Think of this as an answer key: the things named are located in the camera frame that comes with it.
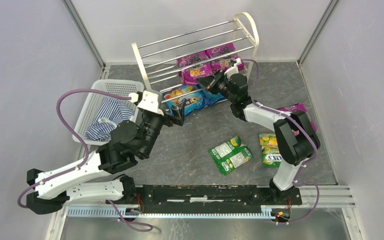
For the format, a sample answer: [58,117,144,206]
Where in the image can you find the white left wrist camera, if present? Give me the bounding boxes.
[128,89,164,116]

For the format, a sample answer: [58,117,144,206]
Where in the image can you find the blue Slendy candy bag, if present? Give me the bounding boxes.
[162,84,210,117]
[199,84,226,107]

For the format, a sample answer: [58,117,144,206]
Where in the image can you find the green yellow Fox's candy bag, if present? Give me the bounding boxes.
[258,133,283,168]

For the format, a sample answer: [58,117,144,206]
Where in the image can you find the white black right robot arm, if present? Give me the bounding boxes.
[197,70,321,198]

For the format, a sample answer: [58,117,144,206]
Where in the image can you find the purple grape candy bag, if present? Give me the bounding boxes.
[276,102,318,137]
[205,43,240,73]
[176,50,213,86]

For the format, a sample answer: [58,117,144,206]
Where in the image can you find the white plastic basket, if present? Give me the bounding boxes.
[74,79,144,146]

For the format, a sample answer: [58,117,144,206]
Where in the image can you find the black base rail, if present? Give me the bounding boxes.
[114,185,303,214]

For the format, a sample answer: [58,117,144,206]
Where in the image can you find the blue striped cloth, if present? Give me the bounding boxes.
[85,97,135,142]

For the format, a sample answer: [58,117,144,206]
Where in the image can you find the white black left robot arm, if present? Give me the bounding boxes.
[25,103,185,215]

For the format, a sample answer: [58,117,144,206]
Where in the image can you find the cream metal shelf rack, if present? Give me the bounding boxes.
[131,12,260,93]

